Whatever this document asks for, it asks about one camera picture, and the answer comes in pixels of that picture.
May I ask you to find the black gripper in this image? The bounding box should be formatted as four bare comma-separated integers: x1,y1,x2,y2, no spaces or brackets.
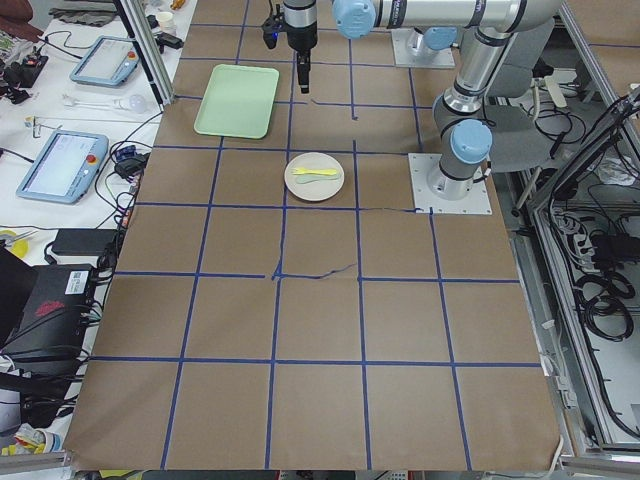
283,0,317,93

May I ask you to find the yellow plastic fork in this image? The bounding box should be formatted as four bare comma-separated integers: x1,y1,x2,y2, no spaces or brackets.
291,167,339,176

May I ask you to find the white round plate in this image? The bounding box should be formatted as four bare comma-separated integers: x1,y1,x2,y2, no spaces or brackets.
284,152,345,202

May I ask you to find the light green tray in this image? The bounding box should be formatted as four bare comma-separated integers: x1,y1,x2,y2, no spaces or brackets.
194,65,279,139

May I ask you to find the light green plastic spoon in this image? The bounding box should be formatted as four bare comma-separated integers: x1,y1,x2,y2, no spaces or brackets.
294,173,342,184

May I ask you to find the white paper cup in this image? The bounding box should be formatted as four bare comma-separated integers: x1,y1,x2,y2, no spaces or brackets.
155,11,177,35

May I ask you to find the far teach pendant tablet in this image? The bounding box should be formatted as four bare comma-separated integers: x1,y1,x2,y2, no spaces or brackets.
69,36,139,88

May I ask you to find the teach pendant tablet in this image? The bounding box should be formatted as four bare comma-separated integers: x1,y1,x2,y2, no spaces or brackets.
69,36,139,88
16,130,109,204

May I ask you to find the near teach pendant tablet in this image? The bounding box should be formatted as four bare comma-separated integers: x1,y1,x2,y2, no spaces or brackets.
16,130,109,204

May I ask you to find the black power adapter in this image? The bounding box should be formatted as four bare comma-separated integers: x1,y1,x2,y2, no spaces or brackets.
50,228,117,256

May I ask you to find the black computer box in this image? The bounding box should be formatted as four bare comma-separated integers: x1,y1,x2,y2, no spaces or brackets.
1,249,97,376

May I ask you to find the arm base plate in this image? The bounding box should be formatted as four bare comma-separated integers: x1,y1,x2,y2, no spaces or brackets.
408,153,492,215
392,27,458,69

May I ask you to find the aluminium frame post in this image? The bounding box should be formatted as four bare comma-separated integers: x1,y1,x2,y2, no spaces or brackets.
113,0,174,106

